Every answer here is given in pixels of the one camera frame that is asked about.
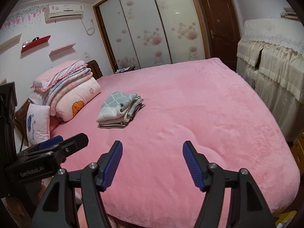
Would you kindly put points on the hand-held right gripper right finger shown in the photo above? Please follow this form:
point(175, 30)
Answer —
point(193, 163)

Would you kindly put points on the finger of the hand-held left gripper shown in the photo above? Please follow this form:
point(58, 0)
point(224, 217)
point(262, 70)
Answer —
point(51, 142)
point(71, 144)

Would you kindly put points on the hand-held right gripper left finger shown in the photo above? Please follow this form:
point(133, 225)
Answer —
point(111, 163)

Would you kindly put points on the blue grey diamond knit sweater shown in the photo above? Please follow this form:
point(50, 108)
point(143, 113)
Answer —
point(114, 104)

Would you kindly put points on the small pink embroidered cushion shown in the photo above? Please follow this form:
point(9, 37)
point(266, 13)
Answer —
point(38, 125)

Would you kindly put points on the folded striped garment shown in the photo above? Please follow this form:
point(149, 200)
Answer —
point(114, 126)

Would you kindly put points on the dark wooden nightstand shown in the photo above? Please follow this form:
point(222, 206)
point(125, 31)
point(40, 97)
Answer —
point(20, 116)
point(129, 69)

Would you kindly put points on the folded pink cartoon quilt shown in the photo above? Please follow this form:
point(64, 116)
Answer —
point(78, 92)

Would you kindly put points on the folded pastel quilt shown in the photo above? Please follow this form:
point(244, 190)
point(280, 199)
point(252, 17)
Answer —
point(68, 82)

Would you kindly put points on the pink plush bed blanket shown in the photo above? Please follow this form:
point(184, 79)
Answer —
point(190, 99)

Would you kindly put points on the dark wooden headboard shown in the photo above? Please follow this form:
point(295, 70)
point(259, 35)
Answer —
point(95, 70)

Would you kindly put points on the small white dish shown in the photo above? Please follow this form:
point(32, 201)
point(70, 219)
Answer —
point(25, 43)

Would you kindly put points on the black sunglasses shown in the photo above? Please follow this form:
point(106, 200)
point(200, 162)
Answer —
point(35, 38)

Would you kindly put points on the yellow wooden drawer cabinet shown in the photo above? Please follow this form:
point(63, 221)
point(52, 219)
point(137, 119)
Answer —
point(299, 147)

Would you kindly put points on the yellow box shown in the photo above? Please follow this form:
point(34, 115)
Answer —
point(285, 220)

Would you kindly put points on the brown wooden door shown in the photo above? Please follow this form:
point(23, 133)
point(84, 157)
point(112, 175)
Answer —
point(220, 28)

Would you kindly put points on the floral sliding door wardrobe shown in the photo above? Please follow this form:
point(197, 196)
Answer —
point(147, 23)

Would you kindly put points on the white lace cover cloth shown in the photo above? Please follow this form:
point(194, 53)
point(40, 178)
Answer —
point(273, 30)

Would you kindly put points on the stack of books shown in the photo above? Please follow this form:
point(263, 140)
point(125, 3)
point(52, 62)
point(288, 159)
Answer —
point(289, 14)

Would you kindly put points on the dark upright frame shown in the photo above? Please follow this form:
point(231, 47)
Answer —
point(8, 114)

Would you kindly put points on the light wooden wall shelf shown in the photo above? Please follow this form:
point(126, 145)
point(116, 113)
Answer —
point(10, 43)
point(61, 50)

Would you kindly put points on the red wall shelf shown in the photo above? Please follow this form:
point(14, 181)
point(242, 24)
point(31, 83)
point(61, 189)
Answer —
point(35, 45)

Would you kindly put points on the pink flower wall decal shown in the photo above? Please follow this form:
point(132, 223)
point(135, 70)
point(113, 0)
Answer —
point(21, 16)

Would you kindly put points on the white wall air conditioner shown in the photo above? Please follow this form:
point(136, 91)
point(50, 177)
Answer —
point(64, 11)

